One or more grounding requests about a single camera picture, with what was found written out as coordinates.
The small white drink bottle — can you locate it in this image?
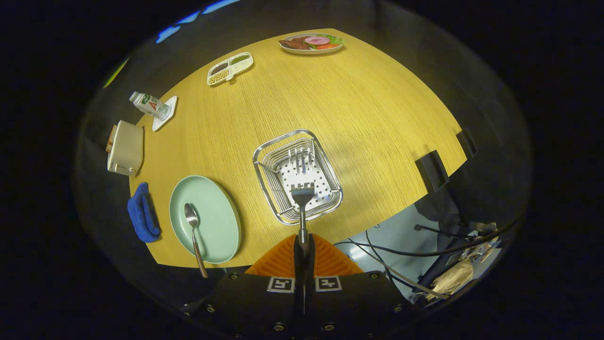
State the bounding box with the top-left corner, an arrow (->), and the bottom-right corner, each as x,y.
129,91 -> 171,120

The beige cable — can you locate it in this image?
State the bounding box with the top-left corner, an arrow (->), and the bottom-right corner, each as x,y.
359,246 -> 449,299

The white divided bean tray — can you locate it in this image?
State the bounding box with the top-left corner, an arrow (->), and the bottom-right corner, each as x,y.
207,52 -> 254,86

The blue cloth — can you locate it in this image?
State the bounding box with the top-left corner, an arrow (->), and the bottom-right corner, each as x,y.
127,182 -> 161,243

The metal wire basket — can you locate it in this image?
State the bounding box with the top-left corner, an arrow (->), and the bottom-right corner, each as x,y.
252,129 -> 344,226

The cream toaster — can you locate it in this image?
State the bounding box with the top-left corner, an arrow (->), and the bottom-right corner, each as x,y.
107,120 -> 144,177

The brown paper bag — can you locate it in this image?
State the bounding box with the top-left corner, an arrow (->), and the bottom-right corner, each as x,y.
432,259 -> 475,296

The white square coaster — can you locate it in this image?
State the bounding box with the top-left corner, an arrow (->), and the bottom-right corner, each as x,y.
151,95 -> 178,132

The metal fork wooden handle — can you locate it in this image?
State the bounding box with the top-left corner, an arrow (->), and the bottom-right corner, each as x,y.
290,183 -> 316,258

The thick black cable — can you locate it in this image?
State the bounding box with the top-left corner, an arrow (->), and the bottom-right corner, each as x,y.
333,220 -> 520,258

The light green plate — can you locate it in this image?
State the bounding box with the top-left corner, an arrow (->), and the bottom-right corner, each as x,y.
169,175 -> 242,264

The black table clamp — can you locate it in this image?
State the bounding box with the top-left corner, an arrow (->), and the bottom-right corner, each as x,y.
456,128 -> 478,158
415,150 -> 450,193

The plate of toy food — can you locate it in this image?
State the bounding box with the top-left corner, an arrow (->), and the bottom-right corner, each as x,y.
278,33 -> 344,55

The metal spoon wooden handle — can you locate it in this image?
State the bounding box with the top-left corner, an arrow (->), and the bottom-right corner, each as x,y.
184,203 -> 209,279

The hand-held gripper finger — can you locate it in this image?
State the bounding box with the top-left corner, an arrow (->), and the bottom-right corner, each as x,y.
304,234 -> 416,333
182,234 -> 305,333

